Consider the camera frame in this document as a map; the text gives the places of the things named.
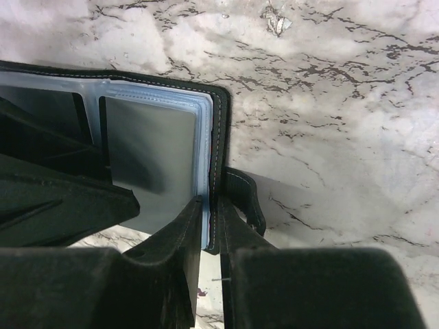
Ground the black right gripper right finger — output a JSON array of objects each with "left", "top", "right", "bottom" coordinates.
[{"left": 218, "top": 198, "right": 425, "bottom": 328}]

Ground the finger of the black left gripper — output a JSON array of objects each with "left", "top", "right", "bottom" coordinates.
[
  {"left": 1, "top": 90, "right": 112, "bottom": 184},
  {"left": 1, "top": 155, "right": 140, "bottom": 247}
]

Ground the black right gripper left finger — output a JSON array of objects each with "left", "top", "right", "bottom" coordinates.
[{"left": 1, "top": 197, "right": 203, "bottom": 328}]

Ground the black leather card holder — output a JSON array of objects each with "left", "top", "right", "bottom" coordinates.
[{"left": 1, "top": 61, "right": 266, "bottom": 254}]

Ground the dark grey credit card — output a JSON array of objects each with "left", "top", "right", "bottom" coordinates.
[{"left": 99, "top": 97, "right": 196, "bottom": 195}]

